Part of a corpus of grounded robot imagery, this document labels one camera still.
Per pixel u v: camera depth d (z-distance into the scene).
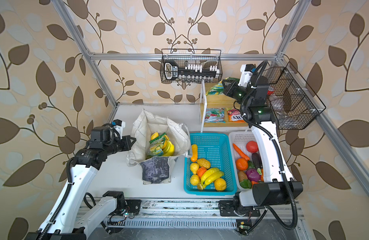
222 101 0.77
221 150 0.94
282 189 0.38
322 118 0.59
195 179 0.79
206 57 0.91
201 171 0.80
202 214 0.74
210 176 0.77
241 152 0.91
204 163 0.85
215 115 0.89
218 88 0.67
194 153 0.89
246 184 0.76
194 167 0.83
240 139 0.94
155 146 0.86
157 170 0.72
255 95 0.48
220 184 0.76
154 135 0.97
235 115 0.89
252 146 0.90
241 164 0.82
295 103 0.72
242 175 0.79
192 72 0.83
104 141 0.56
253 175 0.79
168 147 0.89
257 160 0.85
